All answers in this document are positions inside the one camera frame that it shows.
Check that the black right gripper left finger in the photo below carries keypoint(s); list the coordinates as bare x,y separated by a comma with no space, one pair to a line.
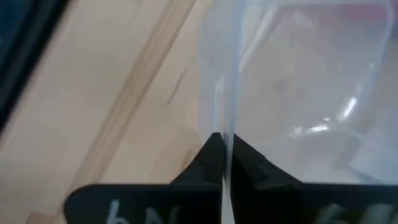
140,202

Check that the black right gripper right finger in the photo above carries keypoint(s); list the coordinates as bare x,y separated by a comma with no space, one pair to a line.
311,205

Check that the clear plastic basket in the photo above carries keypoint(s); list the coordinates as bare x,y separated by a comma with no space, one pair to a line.
295,93

